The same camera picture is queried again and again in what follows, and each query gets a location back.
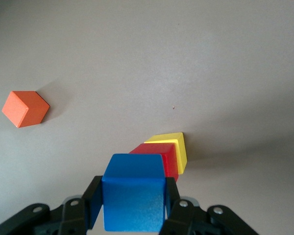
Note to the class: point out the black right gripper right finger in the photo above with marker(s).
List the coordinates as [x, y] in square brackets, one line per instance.
[186, 218]

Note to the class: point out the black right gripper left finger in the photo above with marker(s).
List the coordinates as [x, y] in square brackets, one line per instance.
[73, 215]

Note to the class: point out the blue wooden cube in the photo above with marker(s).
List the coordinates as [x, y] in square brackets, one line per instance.
[133, 195]

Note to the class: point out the red wooden cube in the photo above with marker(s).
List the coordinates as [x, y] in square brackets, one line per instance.
[167, 156]

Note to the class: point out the yellow wooden cube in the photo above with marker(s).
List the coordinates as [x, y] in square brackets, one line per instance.
[181, 149]

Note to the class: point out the orange wooden cube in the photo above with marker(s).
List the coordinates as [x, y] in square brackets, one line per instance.
[24, 109]

